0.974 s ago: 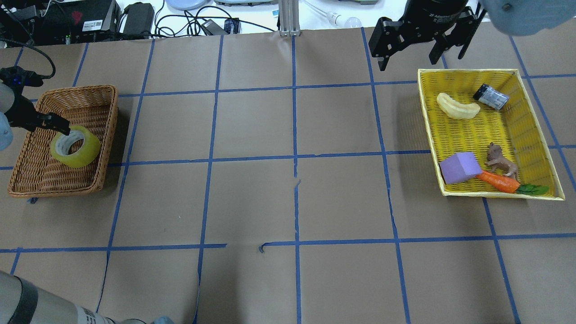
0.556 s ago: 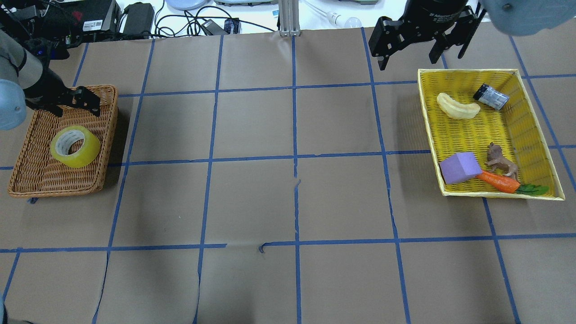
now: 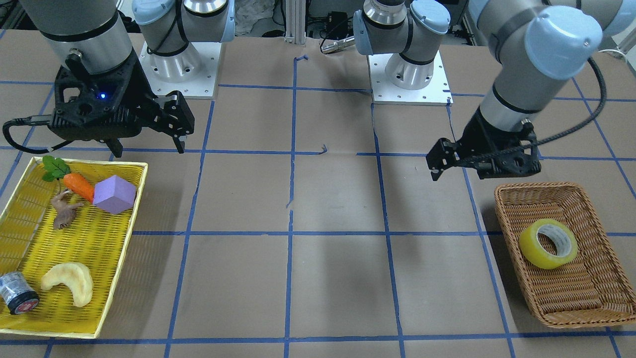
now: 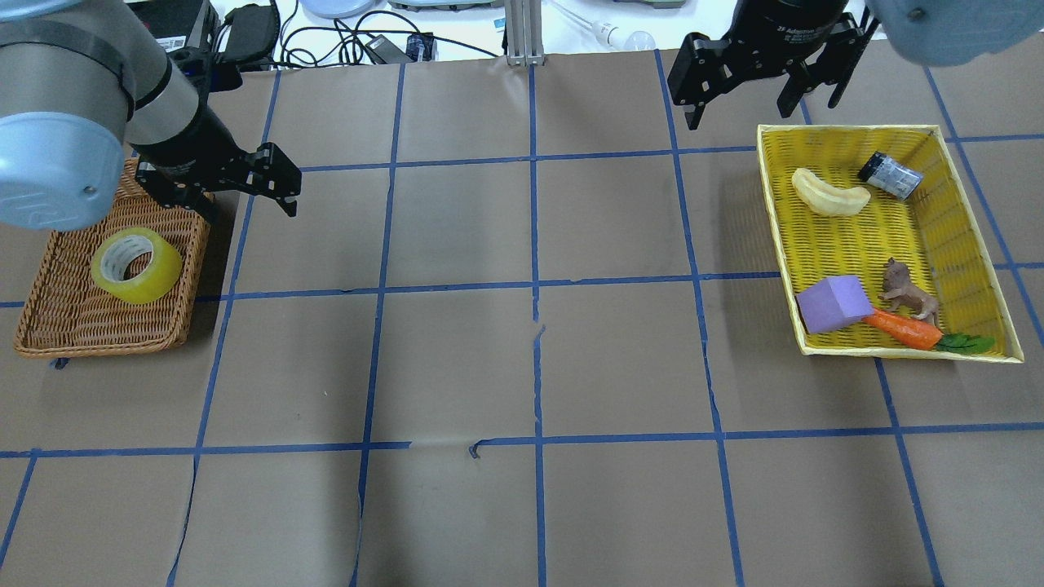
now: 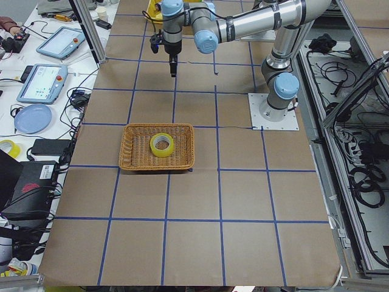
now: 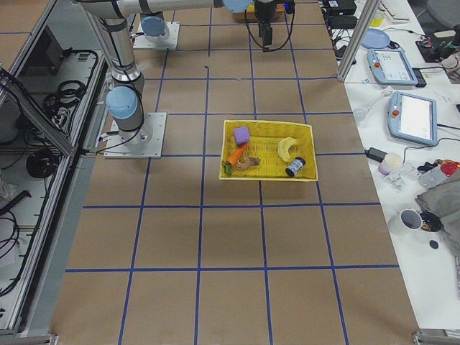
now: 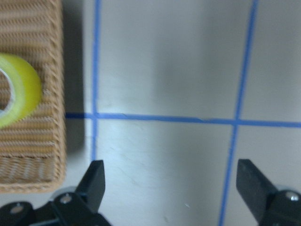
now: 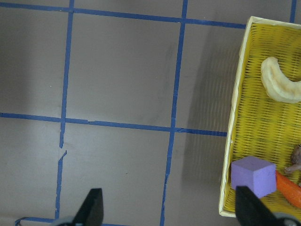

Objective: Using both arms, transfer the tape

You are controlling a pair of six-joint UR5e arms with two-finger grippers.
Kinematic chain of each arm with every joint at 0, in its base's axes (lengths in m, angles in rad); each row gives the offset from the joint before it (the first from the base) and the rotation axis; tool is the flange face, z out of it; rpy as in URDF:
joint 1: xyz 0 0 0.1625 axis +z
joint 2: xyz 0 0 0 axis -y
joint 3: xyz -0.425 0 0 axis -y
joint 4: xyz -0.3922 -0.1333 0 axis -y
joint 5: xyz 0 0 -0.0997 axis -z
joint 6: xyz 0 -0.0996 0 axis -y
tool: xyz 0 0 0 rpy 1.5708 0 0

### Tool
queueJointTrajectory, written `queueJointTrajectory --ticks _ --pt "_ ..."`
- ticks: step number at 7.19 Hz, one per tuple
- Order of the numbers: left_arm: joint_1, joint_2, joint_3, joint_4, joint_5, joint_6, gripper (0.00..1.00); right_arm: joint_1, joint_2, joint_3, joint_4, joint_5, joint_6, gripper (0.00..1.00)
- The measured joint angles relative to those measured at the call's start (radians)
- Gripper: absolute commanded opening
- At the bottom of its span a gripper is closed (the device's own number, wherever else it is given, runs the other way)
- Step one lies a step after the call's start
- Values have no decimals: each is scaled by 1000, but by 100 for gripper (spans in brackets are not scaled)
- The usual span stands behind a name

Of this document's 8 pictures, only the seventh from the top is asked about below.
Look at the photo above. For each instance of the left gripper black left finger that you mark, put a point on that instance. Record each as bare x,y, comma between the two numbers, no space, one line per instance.
78,207

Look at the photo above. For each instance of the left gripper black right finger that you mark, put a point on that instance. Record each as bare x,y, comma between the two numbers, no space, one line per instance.
268,205

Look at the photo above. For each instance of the yellow clear tape roll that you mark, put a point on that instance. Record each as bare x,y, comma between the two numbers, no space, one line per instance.
25,89

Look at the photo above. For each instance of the brown wicker basket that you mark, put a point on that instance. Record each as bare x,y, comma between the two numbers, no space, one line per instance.
33,150

